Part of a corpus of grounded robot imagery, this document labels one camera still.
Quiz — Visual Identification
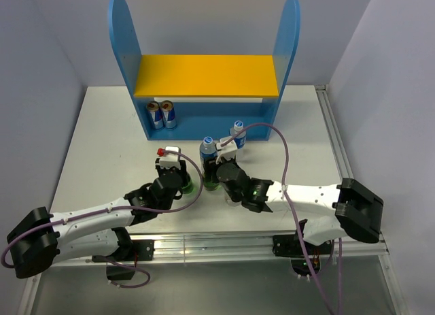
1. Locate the right Red Bull can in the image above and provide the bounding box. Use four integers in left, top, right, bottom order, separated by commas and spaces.
160, 100, 177, 130

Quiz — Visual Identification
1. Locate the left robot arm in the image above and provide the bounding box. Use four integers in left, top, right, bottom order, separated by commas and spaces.
7, 158, 190, 279

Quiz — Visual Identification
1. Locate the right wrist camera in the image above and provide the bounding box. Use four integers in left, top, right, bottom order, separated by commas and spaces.
215, 136, 238, 164

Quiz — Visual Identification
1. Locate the aluminium mounting rail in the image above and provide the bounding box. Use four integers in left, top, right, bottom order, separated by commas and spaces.
50, 226, 392, 267

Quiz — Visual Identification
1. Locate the red bull can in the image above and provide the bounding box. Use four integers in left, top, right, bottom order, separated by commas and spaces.
146, 101, 164, 130
160, 100, 177, 130

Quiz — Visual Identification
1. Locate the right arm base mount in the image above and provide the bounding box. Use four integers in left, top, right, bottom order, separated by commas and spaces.
272, 234, 334, 278

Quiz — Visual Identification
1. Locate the pocari sweat bottle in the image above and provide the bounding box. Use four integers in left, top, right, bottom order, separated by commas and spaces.
229, 120, 246, 150
199, 136, 218, 167

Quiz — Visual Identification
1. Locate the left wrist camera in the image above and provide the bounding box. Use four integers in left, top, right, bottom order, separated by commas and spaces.
156, 146, 181, 169

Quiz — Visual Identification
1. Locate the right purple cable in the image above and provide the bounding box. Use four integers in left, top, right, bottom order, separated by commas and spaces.
220, 122, 344, 315

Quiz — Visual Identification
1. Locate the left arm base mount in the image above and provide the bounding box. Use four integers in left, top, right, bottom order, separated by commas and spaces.
92, 239, 154, 288

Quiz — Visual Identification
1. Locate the purple cable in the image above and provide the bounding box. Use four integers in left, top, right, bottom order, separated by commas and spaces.
220, 122, 344, 315
1, 150, 205, 268

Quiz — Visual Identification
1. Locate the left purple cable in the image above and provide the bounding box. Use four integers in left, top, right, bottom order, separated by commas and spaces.
1, 150, 205, 268

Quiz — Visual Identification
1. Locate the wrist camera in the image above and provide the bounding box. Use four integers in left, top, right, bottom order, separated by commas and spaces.
215, 136, 238, 164
156, 146, 181, 169

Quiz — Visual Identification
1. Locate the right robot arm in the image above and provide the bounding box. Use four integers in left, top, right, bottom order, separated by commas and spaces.
205, 160, 384, 254

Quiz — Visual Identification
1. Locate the front clear glass bottle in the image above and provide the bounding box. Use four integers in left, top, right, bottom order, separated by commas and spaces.
224, 192, 241, 207

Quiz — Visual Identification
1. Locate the green Perrier lemon bottle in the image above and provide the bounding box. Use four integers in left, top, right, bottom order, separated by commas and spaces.
203, 161, 220, 191

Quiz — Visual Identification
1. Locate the left Red Bull can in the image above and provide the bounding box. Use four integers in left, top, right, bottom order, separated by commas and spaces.
146, 101, 164, 130

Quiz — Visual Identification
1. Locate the green Perrier bottle red label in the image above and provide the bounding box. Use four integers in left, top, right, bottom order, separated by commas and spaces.
182, 173, 194, 194

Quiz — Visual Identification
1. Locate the blue and yellow shelf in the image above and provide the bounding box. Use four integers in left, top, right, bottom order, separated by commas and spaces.
107, 0, 300, 141

